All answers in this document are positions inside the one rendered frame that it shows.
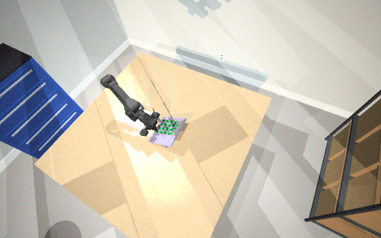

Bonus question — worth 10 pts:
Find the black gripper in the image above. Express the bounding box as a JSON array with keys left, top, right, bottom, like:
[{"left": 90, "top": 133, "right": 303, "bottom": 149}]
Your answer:
[{"left": 139, "top": 112, "right": 160, "bottom": 137}]

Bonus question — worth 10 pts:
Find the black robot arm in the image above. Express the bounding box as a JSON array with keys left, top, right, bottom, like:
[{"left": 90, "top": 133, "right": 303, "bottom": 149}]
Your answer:
[{"left": 100, "top": 74, "right": 158, "bottom": 127}]

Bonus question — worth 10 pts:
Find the pale lavender switch panel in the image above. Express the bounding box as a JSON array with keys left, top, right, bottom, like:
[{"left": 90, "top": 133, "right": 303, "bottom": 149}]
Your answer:
[{"left": 148, "top": 117, "right": 187, "bottom": 148}]

